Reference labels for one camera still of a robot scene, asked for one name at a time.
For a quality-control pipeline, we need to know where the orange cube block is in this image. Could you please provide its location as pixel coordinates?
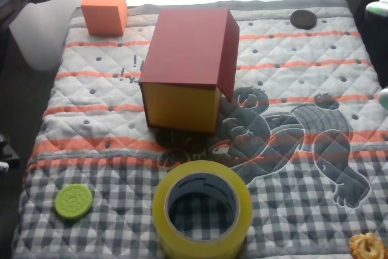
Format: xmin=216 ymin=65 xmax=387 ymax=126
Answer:
xmin=80 ymin=0 xmax=128 ymax=36

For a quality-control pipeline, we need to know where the dark brown round cookie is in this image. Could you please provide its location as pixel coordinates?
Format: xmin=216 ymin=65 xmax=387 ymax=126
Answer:
xmin=290 ymin=9 xmax=318 ymax=30

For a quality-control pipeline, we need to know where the golden ring biscuit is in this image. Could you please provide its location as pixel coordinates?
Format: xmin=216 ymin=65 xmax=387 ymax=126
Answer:
xmin=349 ymin=232 xmax=381 ymax=259

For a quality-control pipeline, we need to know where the yellow box with red lid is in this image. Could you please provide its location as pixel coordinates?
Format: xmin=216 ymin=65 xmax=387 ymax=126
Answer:
xmin=138 ymin=7 xmax=240 ymax=135

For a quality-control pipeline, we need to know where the grey quilt with printed bear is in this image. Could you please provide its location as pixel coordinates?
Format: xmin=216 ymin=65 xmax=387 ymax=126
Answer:
xmin=12 ymin=0 xmax=388 ymax=259

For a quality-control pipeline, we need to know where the yellow tape roll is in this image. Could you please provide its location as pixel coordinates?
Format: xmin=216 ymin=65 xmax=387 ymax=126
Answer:
xmin=152 ymin=160 xmax=254 ymax=259

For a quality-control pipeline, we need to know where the green toy sandwich cookie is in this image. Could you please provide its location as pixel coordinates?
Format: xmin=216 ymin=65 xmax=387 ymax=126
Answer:
xmin=54 ymin=183 xmax=93 ymax=223

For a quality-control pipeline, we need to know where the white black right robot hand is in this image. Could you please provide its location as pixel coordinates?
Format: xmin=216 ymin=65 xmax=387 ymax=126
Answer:
xmin=363 ymin=0 xmax=388 ymax=110

